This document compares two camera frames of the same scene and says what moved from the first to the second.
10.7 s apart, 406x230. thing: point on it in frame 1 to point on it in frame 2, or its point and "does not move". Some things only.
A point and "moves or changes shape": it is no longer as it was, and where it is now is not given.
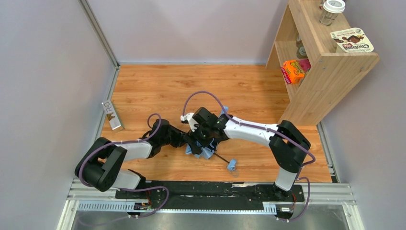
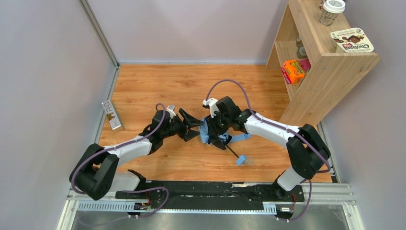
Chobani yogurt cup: [351, 40] does not move
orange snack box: [295, 72] does not move
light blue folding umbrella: [203, 152] moves or changes shape
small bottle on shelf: [301, 51] does not move
